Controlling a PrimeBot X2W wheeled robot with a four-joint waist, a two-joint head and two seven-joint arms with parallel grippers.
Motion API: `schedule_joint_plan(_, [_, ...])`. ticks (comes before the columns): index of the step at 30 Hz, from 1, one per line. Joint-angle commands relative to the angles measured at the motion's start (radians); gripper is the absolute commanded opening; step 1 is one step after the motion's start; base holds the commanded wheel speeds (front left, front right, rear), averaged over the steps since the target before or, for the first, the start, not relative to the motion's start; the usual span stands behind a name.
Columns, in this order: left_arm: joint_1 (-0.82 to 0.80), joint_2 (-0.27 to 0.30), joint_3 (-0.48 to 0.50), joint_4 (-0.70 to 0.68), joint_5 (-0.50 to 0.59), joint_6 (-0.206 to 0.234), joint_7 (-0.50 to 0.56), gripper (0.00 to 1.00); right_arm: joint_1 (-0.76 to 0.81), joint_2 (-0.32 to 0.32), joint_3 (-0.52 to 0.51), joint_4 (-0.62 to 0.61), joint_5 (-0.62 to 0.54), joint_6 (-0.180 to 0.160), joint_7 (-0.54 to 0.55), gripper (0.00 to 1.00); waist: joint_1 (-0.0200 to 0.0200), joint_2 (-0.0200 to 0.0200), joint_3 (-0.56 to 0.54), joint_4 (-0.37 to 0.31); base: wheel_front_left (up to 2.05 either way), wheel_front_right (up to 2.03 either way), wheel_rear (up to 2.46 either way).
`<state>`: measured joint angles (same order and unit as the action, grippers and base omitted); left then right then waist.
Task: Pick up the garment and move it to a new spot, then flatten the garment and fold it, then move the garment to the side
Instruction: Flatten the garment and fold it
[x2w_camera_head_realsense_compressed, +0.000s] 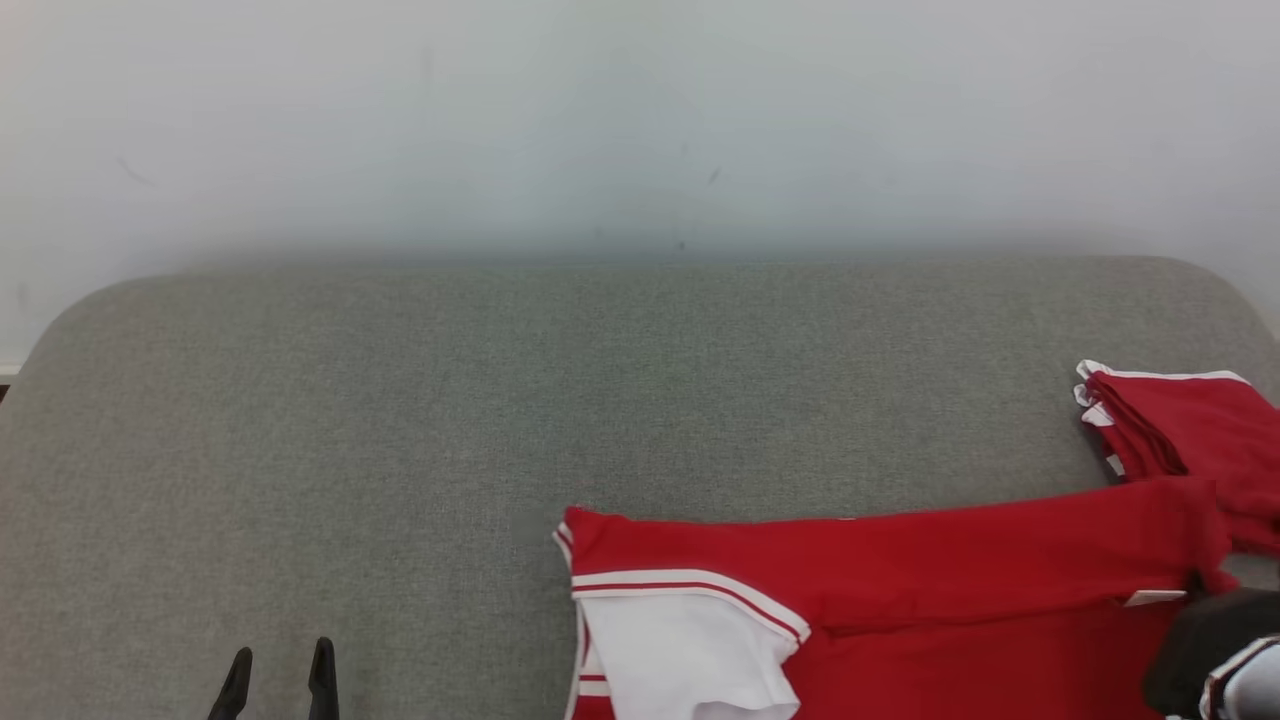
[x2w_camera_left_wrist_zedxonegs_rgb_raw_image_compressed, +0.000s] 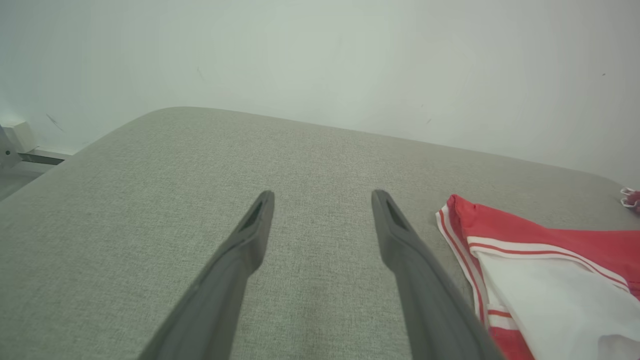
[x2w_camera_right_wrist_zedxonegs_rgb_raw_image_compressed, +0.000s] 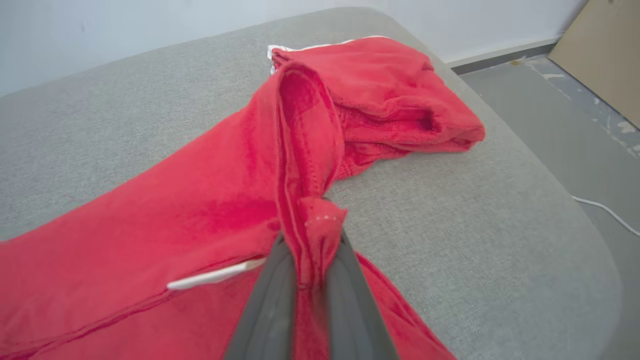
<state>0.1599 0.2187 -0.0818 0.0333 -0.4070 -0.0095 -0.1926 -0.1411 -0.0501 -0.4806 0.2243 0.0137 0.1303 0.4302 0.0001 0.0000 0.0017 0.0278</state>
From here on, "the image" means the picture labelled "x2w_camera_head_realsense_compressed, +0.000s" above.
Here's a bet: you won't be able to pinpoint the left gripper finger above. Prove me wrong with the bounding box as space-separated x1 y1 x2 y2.
307 636 340 720
206 646 254 720

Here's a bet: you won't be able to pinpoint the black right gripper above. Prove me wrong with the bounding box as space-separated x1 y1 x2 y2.
1142 587 1280 717

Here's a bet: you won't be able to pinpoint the red shorts with white stripe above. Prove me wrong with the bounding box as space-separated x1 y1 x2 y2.
1074 359 1280 483

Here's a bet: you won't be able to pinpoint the red jersey with white sleeves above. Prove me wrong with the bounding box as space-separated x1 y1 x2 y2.
552 474 1280 720

